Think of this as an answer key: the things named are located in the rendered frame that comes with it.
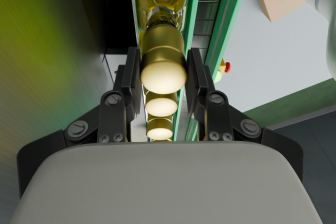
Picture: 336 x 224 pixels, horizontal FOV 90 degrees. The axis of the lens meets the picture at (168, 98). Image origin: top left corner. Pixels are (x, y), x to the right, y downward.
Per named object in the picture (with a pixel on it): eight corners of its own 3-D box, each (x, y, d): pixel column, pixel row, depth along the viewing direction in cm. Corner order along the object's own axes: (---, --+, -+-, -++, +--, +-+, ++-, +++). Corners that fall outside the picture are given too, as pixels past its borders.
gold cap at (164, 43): (140, 23, 13) (135, 58, 10) (186, 24, 13) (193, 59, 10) (143, 60, 16) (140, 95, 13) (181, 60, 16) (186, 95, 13)
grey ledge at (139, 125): (110, 35, 51) (103, 58, 44) (140, 35, 52) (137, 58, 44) (140, 153, 125) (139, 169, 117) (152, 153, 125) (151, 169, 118)
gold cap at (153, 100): (145, 66, 19) (142, 97, 16) (177, 66, 19) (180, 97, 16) (146, 88, 21) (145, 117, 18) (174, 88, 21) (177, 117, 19)
